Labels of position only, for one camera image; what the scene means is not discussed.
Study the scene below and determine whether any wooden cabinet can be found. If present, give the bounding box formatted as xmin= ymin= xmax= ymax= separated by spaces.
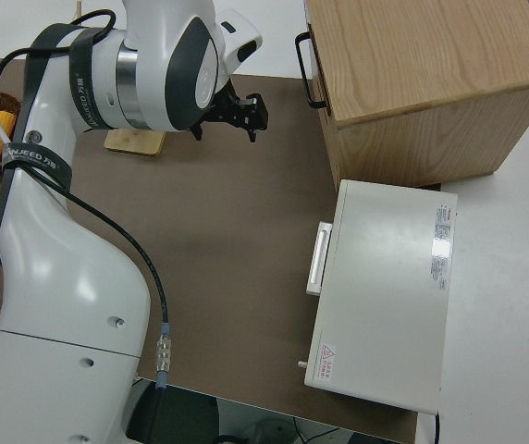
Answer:
xmin=303 ymin=0 xmax=529 ymax=189

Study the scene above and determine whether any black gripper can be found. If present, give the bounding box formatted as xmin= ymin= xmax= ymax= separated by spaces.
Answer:
xmin=190 ymin=79 xmax=270 ymax=145

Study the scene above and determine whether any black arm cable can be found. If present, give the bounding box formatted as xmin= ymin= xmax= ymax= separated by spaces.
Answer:
xmin=0 ymin=9 xmax=173 ymax=392

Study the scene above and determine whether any white toaster oven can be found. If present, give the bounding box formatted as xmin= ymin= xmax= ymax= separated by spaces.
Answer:
xmin=297 ymin=179 xmax=459 ymax=415

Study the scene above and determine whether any black cabinet handle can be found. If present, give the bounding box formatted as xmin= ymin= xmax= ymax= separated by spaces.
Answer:
xmin=294 ymin=31 xmax=328 ymax=108

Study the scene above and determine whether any black velcro cable strap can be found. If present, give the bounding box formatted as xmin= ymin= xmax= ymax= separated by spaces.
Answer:
xmin=68 ymin=28 xmax=106 ymax=134
xmin=0 ymin=142 xmax=75 ymax=191

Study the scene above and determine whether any wooden mug rack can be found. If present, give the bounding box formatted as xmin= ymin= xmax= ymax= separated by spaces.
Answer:
xmin=73 ymin=0 xmax=167 ymax=157

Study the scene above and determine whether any white oven door handle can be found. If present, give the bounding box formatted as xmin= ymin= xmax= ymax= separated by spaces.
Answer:
xmin=305 ymin=221 xmax=334 ymax=296

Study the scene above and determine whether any brown table mat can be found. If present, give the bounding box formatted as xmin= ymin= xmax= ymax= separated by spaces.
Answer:
xmin=0 ymin=57 xmax=421 ymax=443

